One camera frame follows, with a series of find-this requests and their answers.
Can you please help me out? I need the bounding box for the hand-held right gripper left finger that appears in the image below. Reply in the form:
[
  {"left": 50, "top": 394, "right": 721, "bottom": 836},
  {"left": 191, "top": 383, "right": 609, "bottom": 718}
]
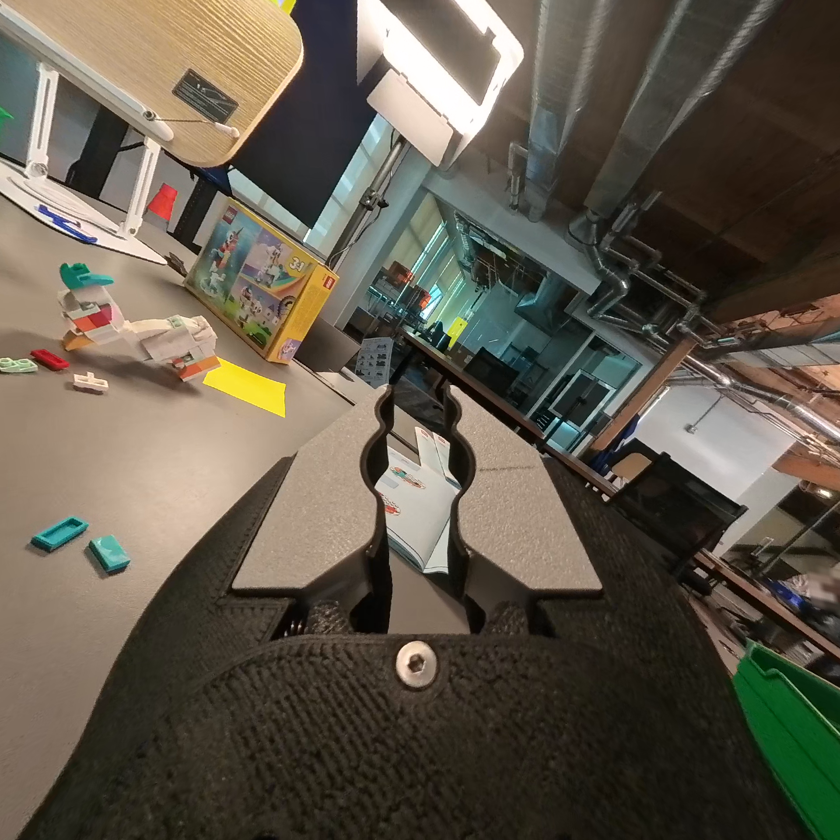
[{"left": 230, "top": 386, "right": 395, "bottom": 634}]

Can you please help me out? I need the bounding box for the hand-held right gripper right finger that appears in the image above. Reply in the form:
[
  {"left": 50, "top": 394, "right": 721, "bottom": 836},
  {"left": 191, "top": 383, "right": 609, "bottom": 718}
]
[{"left": 445, "top": 386, "right": 605, "bottom": 634}]

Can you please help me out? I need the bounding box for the yellow toy set box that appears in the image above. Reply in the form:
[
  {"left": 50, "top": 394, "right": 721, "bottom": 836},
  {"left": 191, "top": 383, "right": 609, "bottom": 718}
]
[{"left": 182, "top": 197, "right": 341, "bottom": 364}]

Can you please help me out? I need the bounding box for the open instruction booklet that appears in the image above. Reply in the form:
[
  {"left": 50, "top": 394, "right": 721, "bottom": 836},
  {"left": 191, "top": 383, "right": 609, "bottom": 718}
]
[{"left": 373, "top": 427, "right": 463, "bottom": 575}]

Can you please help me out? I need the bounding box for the tan backed chair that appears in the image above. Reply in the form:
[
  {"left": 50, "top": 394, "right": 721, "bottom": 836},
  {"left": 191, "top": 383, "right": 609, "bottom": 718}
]
[{"left": 613, "top": 449, "right": 657, "bottom": 490}]

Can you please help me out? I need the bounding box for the black office chair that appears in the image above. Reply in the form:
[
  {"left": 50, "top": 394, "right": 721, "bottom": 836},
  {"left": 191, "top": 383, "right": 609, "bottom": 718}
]
[
  {"left": 610, "top": 453, "right": 749, "bottom": 578},
  {"left": 462, "top": 348, "right": 519, "bottom": 398}
]

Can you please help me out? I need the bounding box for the yellow paper note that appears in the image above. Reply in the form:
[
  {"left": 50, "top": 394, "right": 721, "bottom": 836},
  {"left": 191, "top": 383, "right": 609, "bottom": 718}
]
[{"left": 202, "top": 356, "right": 288, "bottom": 419}]

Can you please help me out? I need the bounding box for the long wooden table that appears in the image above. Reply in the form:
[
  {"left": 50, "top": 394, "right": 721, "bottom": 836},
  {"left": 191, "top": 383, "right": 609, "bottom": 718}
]
[{"left": 400, "top": 328, "right": 546, "bottom": 447}]

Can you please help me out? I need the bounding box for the printed paper sheet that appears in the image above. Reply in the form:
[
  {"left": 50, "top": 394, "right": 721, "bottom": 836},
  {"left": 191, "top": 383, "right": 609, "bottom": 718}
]
[{"left": 354, "top": 338, "right": 396, "bottom": 388}]

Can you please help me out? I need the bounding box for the teal flat tile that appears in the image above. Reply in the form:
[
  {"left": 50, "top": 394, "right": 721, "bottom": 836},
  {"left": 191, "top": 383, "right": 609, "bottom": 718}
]
[
  {"left": 88, "top": 534, "right": 131, "bottom": 574},
  {"left": 30, "top": 516, "right": 89, "bottom": 552}
]

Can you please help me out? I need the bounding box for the brown wooden desk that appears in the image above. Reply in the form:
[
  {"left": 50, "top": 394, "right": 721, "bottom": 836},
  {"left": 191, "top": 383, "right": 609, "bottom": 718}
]
[{"left": 696, "top": 551, "right": 840, "bottom": 657}]

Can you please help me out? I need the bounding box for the white brick animal model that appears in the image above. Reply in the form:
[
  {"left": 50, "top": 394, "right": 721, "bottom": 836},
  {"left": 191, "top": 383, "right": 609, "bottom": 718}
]
[{"left": 58, "top": 261, "right": 221, "bottom": 383}]

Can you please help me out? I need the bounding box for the grey pipe cluster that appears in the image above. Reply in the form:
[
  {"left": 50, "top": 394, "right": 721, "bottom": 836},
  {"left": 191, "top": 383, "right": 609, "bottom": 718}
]
[{"left": 567, "top": 190, "right": 742, "bottom": 342}]

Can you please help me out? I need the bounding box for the black display stand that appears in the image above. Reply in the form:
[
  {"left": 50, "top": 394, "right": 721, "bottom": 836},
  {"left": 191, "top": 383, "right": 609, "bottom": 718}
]
[{"left": 328, "top": 141, "right": 411, "bottom": 263}]

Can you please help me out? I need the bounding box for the large window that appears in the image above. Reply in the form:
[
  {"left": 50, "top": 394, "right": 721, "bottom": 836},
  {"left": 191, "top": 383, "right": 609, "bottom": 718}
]
[{"left": 305, "top": 115, "right": 395, "bottom": 257}]

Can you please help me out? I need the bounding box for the white stand with wooden top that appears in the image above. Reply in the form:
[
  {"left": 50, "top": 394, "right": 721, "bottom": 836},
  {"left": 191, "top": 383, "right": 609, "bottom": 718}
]
[{"left": 0, "top": 7, "right": 240, "bottom": 266}]

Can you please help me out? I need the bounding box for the large black display screen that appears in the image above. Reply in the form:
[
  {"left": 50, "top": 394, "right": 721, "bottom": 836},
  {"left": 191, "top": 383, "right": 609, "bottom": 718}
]
[{"left": 230, "top": 0, "right": 395, "bottom": 227}]

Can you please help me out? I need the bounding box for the white lamp light panel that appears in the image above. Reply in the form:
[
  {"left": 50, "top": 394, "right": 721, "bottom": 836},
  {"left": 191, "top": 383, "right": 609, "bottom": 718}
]
[{"left": 357, "top": 0, "right": 526, "bottom": 173}]

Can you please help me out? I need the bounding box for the slim silver duct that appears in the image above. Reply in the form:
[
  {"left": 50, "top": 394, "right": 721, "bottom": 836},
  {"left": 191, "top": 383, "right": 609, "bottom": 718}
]
[{"left": 676, "top": 357, "right": 840, "bottom": 447}]

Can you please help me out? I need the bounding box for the silver ventilation duct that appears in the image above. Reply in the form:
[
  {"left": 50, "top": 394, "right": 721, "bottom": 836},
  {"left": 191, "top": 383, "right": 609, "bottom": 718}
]
[
  {"left": 584, "top": 0, "right": 782, "bottom": 211},
  {"left": 525, "top": 0, "right": 618, "bottom": 221}
]

